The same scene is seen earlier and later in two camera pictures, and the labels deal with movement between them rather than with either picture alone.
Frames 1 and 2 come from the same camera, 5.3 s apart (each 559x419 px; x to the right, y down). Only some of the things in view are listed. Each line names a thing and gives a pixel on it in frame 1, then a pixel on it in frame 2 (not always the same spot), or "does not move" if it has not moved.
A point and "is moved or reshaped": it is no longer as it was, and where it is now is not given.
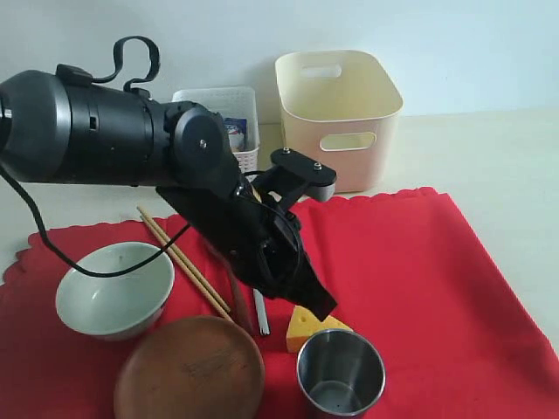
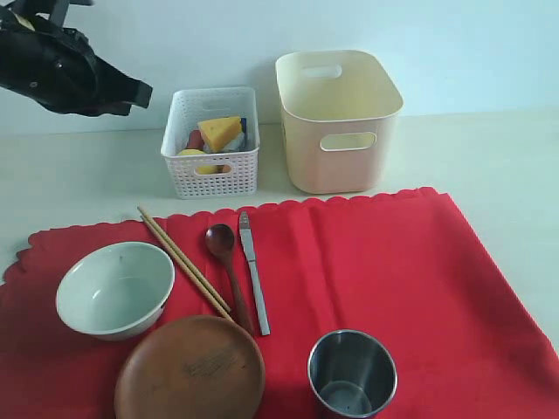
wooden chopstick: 193,271 does not move
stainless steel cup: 341,371 is moved or reshaped
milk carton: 237,131 does not move
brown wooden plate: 190,367 does not move
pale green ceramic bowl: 117,307 does not move
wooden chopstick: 148,224 does not move
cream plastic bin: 341,109 does not move
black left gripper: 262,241 -> 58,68
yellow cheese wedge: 303,322 is moved or reshaped
